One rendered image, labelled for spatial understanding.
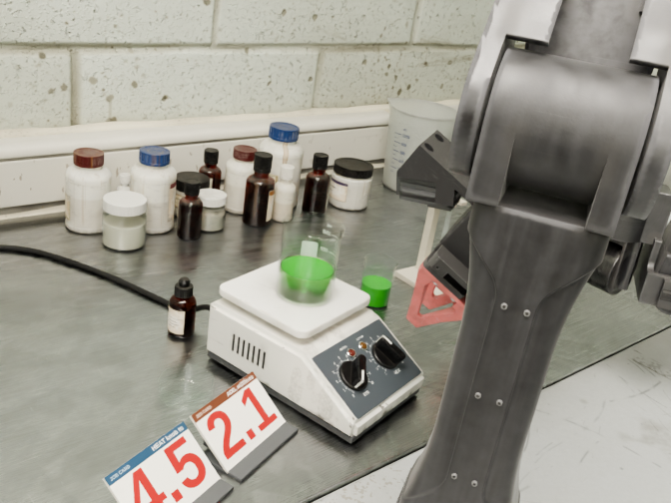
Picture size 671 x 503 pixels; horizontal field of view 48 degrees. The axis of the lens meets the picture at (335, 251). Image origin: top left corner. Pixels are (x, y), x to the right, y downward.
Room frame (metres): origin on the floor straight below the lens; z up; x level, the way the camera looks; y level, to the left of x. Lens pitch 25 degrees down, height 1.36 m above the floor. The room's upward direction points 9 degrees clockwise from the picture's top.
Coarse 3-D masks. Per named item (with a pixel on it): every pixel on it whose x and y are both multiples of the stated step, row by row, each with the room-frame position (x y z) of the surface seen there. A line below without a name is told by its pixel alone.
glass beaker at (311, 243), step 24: (288, 216) 0.70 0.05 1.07; (312, 216) 0.72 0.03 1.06; (288, 240) 0.67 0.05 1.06; (312, 240) 0.66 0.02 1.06; (336, 240) 0.67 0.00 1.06; (288, 264) 0.67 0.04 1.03; (312, 264) 0.66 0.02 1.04; (336, 264) 0.69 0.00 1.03; (288, 288) 0.67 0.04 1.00; (312, 288) 0.66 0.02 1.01
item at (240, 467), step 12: (276, 408) 0.59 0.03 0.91; (192, 420) 0.52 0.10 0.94; (204, 432) 0.52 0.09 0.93; (264, 432) 0.56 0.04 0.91; (276, 432) 0.57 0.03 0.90; (288, 432) 0.57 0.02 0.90; (204, 444) 0.53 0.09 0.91; (252, 444) 0.54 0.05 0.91; (264, 444) 0.55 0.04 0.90; (276, 444) 0.55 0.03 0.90; (216, 456) 0.51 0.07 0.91; (240, 456) 0.52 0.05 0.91; (252, 456) 0.53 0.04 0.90; (264, 456) 0.53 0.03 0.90; (228, 468) 0.51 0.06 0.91; (240, 468) 0.51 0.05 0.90; (252, 468) 0.51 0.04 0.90; (240, 480) 0.50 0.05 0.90
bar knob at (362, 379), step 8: (352, 360) 0.63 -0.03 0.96; (360, 360) 0.62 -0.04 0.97; (344, 368) 0.61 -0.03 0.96; (352, 368) 0.62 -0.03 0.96; (360, 368) 0.61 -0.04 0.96; (344, 376) 0.61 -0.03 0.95; (352, 376) 0.61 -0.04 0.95; (360, 376) 0.60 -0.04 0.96; (352, 384) 0.60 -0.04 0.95; (360, 384) 0.60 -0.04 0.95
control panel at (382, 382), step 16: (352, 336) 0.66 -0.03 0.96; (368, 336) 0.67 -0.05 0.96; (336, 352) 0.63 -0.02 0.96; (368, 352) 0.65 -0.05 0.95; (320, 368) 0.60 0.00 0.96; (336, 368) 0.61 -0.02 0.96; (368, 368) 0.63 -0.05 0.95; (384, 368) 0.65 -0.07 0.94; (400, 368) 0.66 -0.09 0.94; (416, 368) 0.67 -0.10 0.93; (336, 384) 0.60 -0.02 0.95; (368, 384) 0.62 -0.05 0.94; (384, 384) 0.63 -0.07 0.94; (400, 384) 0.64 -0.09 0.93; (352, 400) 0.59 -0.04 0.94; (368, 400) 0.60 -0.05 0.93
